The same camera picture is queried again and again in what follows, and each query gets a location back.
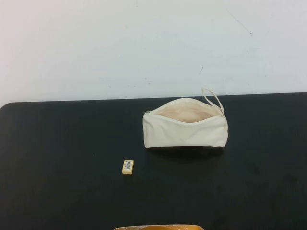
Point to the cream eraser with barcode label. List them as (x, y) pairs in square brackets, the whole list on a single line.
[(127, 167)]

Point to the cream fabric pencil case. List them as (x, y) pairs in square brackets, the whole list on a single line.
[(189, 134)]

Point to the yellow-orange rimmed object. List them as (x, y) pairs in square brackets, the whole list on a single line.
[(156, 227)]

